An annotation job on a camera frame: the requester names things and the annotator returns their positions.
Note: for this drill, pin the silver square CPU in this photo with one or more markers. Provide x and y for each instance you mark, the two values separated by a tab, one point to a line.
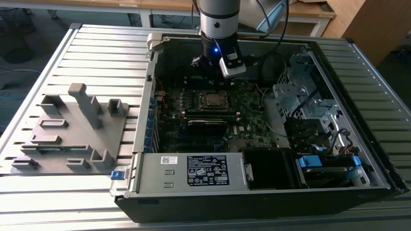
214	99

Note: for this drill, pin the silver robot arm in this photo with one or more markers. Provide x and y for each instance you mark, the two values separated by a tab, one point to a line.
217	19

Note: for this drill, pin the RAM slot black clips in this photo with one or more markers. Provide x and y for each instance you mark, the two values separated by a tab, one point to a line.
208	116
208	111

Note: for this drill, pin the RAM slot white clips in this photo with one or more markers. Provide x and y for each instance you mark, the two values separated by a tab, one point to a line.
208	113

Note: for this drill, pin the silver metal drive cage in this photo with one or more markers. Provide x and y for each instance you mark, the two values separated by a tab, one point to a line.
288	92

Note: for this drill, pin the green motherboard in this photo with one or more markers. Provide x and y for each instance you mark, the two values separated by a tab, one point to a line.
253	120

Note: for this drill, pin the black graphics card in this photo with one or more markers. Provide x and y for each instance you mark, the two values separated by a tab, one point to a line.
206	131

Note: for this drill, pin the black fan shroud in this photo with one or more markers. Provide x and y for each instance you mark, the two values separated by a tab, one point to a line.
265	168

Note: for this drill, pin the wooden cabinet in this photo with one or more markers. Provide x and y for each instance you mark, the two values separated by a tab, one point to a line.
379	29

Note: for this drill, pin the silver power supply unit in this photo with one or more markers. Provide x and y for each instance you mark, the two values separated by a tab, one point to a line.
150	173

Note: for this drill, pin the grey parts rack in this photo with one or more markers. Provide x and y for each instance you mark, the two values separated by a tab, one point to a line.
76	144

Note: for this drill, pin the black office chair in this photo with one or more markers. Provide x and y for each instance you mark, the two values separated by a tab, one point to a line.
16	48

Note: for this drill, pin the blue case latch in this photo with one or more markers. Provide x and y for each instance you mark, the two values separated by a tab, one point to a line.
116	175

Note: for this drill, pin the black hard disk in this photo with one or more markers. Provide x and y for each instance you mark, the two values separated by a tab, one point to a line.
324	176

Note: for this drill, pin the green RAM stick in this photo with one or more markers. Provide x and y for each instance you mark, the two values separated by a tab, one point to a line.
50	149

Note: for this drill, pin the small blue plastic clip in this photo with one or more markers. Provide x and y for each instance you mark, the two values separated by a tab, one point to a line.
356	160

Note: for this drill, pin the black open PC case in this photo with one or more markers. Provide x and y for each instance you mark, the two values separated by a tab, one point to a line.
224	209

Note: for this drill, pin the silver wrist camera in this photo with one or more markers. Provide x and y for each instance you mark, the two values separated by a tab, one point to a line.
194	62
232	67

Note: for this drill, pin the wooden desk white frame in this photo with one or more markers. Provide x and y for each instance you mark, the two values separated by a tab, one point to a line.
308	13
96	6

